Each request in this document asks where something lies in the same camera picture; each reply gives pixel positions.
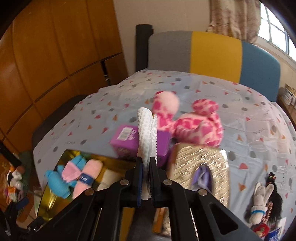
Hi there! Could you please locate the pink towel blue band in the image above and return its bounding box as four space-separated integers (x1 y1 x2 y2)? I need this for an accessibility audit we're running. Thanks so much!
72 159 103 199

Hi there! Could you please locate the white waffle cloth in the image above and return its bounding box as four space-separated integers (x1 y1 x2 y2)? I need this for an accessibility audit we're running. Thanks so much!
137 108 158 200

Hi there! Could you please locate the silver glitter tissue box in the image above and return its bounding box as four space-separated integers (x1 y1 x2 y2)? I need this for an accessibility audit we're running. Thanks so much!
167 143 230 207

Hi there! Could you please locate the gold round bin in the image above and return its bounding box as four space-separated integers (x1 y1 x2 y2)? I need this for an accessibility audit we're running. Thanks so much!
37 150 135 221

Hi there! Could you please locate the pink spotted plush toy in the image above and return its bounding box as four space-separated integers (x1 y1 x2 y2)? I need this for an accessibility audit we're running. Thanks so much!
152 91 223 147

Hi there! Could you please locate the purple cardboard box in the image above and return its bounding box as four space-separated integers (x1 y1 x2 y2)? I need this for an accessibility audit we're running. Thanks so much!
110 125 171 167

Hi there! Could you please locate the red reindeer sock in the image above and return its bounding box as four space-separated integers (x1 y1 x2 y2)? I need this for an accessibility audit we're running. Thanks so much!
251 223 270 238

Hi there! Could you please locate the pink brown scrunchie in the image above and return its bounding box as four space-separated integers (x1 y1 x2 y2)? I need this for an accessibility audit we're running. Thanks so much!
261 201 273 224

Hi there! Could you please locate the black hair wig piece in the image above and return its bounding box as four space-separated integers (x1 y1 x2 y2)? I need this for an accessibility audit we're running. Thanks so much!
266 172 282 225

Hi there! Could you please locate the patterned light blue tablecloth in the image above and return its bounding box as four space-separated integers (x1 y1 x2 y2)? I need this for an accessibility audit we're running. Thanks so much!
33 70 295 230

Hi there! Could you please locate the blue white tissue pack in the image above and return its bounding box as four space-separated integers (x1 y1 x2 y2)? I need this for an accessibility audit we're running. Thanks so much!
264 217 287 241

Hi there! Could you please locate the grey yellow blue headboard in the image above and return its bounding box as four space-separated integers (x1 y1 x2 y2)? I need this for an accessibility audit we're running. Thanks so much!
148 31 280 101

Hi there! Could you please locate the wooden wardrobe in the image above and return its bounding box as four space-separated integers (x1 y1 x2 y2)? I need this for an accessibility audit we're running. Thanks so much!
1 1 127 153

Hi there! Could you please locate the beige patterned curtain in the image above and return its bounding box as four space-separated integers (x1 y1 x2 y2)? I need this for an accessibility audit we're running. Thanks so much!
207 0 261 44

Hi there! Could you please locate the window with metal frame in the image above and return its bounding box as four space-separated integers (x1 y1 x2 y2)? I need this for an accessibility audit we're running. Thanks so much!
258 3 295 60

